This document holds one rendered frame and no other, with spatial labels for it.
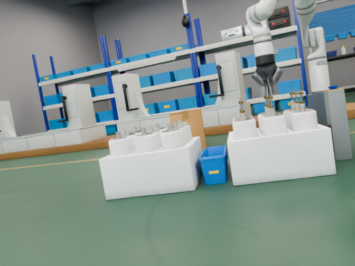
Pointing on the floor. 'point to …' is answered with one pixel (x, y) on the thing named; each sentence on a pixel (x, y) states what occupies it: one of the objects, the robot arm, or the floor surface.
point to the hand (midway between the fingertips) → (269, 91)
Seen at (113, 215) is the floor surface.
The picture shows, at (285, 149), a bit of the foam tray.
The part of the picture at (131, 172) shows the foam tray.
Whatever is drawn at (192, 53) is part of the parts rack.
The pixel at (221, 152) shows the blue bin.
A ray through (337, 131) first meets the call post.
